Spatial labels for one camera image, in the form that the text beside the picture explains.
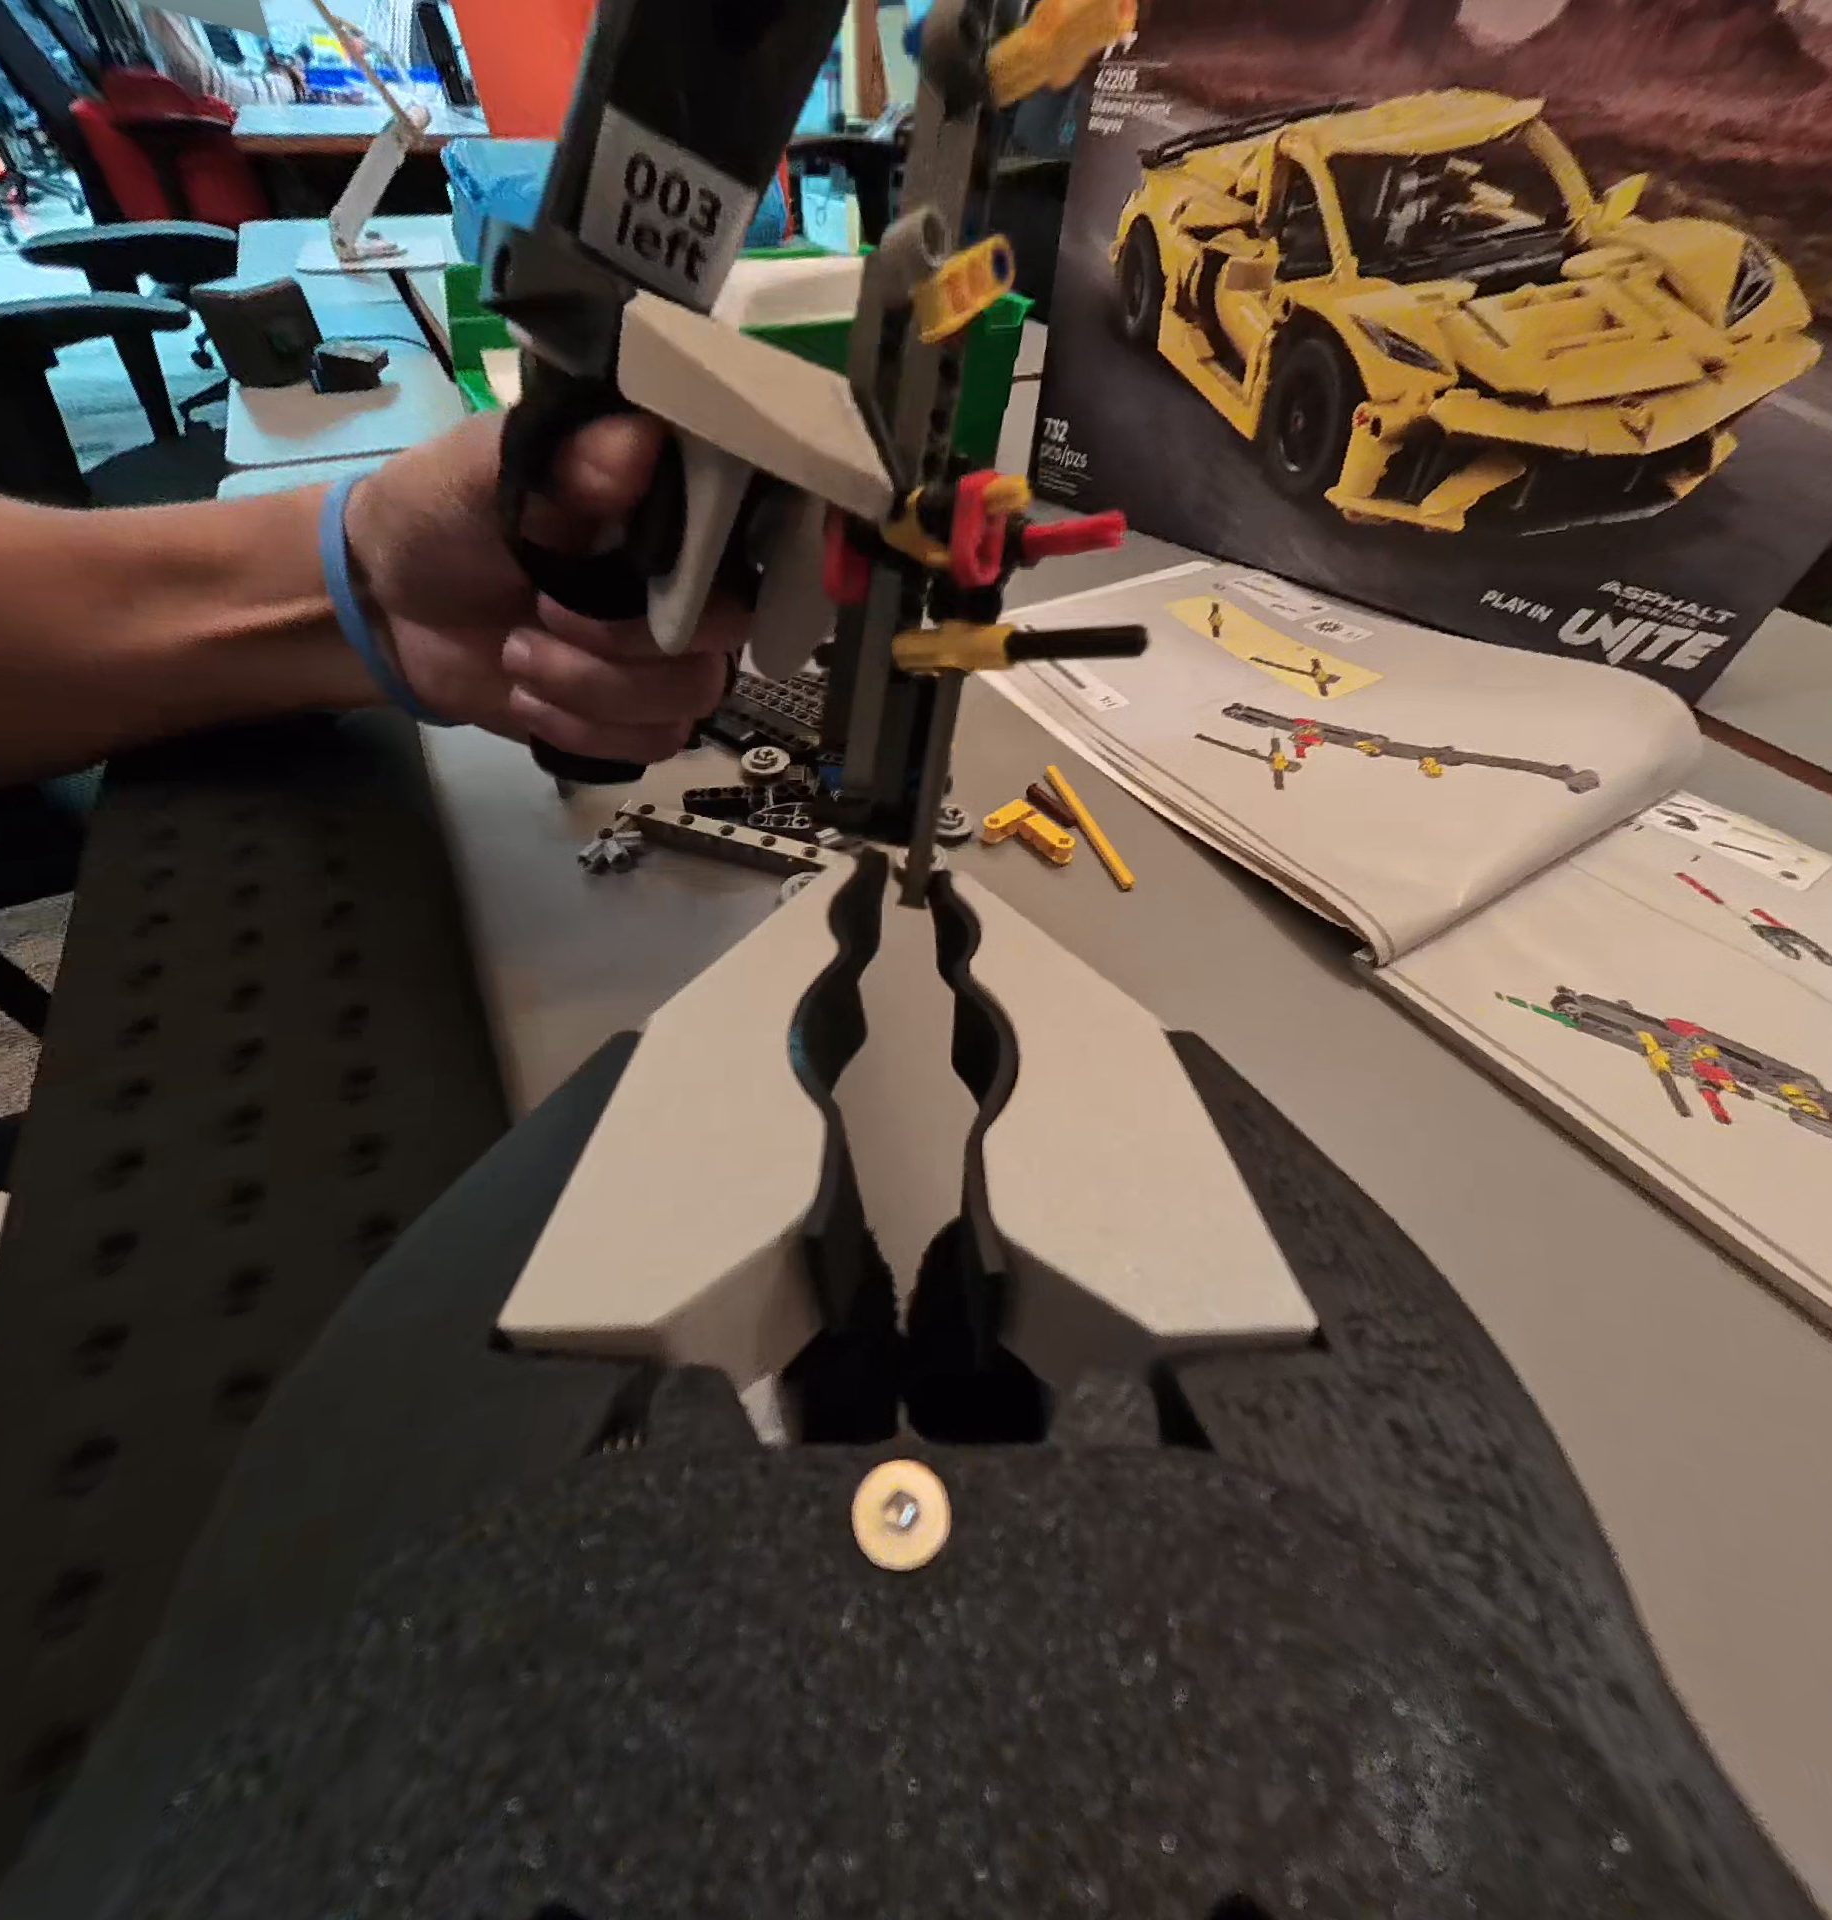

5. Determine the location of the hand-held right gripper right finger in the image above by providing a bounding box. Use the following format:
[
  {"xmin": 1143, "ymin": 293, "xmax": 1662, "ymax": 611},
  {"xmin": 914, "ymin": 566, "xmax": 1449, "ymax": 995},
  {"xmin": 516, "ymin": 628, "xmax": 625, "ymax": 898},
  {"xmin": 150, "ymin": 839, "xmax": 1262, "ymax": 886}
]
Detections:
[{"xmin": 911, "ymin": 868, "xmax": 1323, "ymax": 1448}]

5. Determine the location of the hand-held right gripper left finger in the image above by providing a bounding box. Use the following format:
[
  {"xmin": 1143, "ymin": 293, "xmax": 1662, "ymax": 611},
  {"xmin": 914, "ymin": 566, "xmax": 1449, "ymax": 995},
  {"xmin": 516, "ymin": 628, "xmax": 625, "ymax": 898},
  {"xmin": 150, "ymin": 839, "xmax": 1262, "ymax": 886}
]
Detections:
[{"xmin": 496, "ymin": 852, "xmax": 911, "ymax": 1448}]

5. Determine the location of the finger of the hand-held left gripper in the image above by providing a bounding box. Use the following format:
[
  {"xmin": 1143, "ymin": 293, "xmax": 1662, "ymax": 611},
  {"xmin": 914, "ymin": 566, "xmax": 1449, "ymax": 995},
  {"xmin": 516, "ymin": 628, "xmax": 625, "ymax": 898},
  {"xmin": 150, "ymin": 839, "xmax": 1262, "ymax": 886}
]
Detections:
[{"xmin": 613, "ymin": 288, "xmax": 899, "ymax": 523}]

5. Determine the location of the long grey lego beam assembly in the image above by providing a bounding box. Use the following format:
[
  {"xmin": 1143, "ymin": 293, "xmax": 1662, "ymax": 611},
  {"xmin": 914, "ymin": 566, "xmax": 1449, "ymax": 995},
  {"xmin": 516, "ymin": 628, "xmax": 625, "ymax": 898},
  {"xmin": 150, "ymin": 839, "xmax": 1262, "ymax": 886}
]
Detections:
[{"xmin": 815, "ymin": 0, "xmax": 1153, "ymax": 913}]

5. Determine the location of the long yellow lego axle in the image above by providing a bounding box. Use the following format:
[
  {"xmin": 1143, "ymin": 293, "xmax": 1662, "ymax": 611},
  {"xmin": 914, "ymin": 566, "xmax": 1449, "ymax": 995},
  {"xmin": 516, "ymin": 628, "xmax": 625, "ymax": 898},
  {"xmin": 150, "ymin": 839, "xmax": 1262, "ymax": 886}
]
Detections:
[{"xmin": 1045, "ymin": 764, "xmax": 1139, "ymax": 894}]

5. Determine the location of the yellow L-shaped lego beam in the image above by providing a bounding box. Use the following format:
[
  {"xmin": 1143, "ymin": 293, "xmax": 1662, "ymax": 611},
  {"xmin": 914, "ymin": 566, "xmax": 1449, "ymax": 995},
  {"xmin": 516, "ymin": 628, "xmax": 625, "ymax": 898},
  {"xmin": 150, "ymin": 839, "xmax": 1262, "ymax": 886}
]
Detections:
[{"xmin": 980, "ymin": 797, "xmax": 1081, "ymax": 868}]

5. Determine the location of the open lego instruction booklet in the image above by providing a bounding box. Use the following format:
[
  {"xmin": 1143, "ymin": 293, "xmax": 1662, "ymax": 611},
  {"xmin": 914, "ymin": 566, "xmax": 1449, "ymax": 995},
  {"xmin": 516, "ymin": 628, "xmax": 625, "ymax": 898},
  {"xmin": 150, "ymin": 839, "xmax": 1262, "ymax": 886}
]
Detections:
[{"xmin": 978, "ymin": 556, "xmax": 1832, "ymax": 1359}]

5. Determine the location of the lego box yellow car picture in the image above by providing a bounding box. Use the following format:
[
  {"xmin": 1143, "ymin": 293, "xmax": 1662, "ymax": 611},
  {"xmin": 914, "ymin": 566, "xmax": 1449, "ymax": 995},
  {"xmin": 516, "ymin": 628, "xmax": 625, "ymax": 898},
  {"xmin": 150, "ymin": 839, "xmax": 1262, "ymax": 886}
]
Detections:
[{"xmin": 1039, "ymin": 0, "xmax": 1832, "ymax": 707}]

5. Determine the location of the person's left hand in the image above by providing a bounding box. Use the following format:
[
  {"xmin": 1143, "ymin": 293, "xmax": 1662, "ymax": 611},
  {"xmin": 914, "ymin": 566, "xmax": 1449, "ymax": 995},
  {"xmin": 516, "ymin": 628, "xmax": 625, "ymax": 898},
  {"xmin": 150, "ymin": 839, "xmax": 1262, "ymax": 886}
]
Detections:
[{"xmin": 342, "ymin": 407, "xmax": 757, "ymax": 769}]

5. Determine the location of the white paper bag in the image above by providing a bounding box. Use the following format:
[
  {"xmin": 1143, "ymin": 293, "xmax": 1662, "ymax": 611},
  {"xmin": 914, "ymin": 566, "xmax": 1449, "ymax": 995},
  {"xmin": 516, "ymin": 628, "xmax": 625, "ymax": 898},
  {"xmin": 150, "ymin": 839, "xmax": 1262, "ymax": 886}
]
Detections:
[{"xmin": 706, "ymin": 252, "xmax": 876, "ymax": 334}]

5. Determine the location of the orange felt bag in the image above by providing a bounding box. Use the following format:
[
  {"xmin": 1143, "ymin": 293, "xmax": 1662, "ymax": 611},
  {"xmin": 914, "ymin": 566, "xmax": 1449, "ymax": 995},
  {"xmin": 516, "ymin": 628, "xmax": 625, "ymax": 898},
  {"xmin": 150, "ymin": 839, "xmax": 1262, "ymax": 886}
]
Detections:
[{"xmin": 449, "ymin": 0, "xmax": 607, "ymax": 139}]

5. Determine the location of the blue plastic package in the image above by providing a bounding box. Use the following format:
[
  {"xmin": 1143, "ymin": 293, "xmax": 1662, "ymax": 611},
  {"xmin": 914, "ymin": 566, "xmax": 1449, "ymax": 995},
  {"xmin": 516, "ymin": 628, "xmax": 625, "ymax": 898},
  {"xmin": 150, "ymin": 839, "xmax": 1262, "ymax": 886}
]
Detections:
[{"xmin": 439, "ymin": 134, "xmax": 567, "ymax": 258}]

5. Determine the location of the green plastic bin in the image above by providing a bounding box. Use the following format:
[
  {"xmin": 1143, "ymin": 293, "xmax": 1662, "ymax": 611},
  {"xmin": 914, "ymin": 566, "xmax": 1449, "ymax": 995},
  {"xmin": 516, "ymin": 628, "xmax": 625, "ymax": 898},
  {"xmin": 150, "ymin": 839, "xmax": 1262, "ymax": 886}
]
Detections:
[{"xmin": 445, "ymin": 245, "xmax": 1041, "ymax": 469}]

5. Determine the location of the wooden board document stand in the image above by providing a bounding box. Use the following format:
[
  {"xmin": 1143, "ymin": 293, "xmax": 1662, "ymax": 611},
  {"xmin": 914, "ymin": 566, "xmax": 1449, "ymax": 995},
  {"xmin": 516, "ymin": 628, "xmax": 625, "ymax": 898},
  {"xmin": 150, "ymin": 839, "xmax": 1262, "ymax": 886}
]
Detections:
[{"xmin": 298, "ymin": 0, "xmax": 438, "ymax": 271}]

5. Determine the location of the pile of dark grey beams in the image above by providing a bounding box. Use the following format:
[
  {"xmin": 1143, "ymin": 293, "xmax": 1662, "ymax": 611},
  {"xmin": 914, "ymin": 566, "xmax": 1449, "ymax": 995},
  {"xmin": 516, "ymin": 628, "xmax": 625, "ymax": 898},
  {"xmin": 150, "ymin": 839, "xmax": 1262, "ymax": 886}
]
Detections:
[{"xmin": 574, "ymin": 660, "xmax": 861, "ymax": 883}]

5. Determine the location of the blue wristband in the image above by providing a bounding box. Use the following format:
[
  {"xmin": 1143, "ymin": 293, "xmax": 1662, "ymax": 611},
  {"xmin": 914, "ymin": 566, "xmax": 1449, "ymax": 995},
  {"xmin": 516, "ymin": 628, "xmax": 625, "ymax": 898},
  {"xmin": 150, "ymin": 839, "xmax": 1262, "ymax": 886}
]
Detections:
[{"xmin": 315, "ymin": 472, "xmax": 461, "ymax": 728}]

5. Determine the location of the black office chair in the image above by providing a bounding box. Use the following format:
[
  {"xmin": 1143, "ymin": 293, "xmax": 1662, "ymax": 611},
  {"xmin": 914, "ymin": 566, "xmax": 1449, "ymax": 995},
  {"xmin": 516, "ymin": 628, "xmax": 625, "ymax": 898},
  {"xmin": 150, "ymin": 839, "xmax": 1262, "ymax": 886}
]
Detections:
[{"xmin": 0, "ymin": 217, "xmax": 242, "ymax": 503}]

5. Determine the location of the black camera device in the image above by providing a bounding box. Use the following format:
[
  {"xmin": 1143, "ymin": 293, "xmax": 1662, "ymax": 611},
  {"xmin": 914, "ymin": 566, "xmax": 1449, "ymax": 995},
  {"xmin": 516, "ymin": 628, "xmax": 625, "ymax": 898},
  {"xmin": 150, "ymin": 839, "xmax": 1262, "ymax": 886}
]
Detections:
[{"xmin": 185, "ymin": 273, "xmax": 397, "ymax": 399}]

